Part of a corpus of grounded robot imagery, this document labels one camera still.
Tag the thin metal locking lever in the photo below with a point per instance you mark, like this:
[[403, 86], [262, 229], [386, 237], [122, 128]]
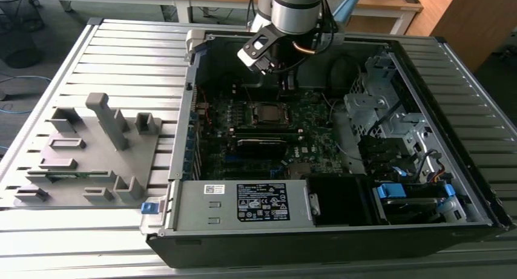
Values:
[[248, 95]]

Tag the square CPU chip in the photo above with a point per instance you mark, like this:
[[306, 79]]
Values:
[[271, 114]]

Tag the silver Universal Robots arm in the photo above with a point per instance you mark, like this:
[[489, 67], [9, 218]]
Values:
[[297, 15]]

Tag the CPU socket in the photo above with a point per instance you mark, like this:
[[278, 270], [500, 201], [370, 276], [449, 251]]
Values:
[[251, 125]]

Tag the silver disk bay cage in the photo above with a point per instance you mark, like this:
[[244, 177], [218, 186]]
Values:
[[363, 105]]

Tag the green motherboard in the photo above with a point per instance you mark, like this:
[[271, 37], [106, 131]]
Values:
[[319, 139]]

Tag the black graphics card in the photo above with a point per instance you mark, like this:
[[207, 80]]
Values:
[[260, 149]]

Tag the brown chipset heatsink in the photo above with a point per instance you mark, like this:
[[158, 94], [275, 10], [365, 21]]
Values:
[[299, 170]]

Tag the wooden cabinet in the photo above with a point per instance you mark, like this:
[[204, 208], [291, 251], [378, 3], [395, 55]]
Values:
[[476, 24]]

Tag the blue disk carrier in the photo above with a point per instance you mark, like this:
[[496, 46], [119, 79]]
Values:
[[389, 190]]

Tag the silver power supply unit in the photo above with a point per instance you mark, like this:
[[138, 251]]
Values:
[[194, 206]]

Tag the grey parts rack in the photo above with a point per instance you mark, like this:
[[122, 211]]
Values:
[[100, 158]]

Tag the black hard disk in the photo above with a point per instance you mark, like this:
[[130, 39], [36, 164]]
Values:
[[407, 211]]

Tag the blue plastic clip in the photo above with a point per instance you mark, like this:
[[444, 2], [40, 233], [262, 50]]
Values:
[[449, 190]]

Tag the blue case latch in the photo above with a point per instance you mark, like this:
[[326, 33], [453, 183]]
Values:
[[148, 208]]

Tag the black open PC case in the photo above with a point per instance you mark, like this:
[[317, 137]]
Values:
[[282, 251]]

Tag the black waste bin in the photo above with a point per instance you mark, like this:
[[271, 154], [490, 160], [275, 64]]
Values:
[[21, 55]]

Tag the green RAM stick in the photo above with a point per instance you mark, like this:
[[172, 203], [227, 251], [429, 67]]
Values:
[[64, 175]]

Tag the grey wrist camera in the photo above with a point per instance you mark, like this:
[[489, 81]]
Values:
[[254, 53]]

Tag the black plastic bracket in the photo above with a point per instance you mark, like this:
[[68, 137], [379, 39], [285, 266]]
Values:
[[383, 152]]

